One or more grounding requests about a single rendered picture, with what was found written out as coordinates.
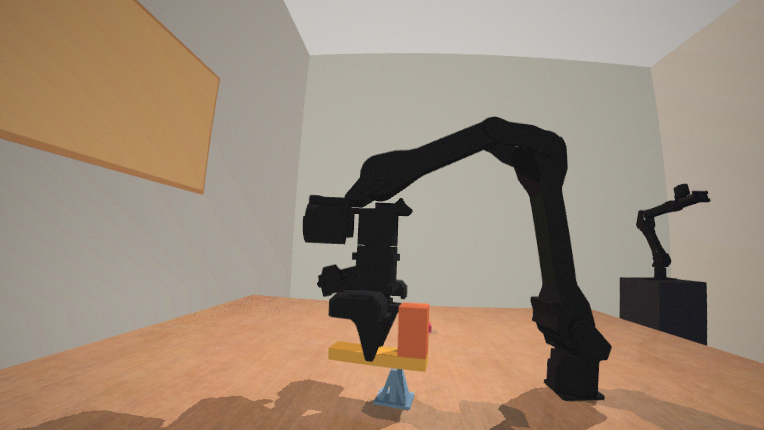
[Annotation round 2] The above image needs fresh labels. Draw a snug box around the blue triangular wedge stand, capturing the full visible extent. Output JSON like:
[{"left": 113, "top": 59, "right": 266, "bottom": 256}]
[{"left": 374, "top": 369, "right": 414, "bottom": 410}]

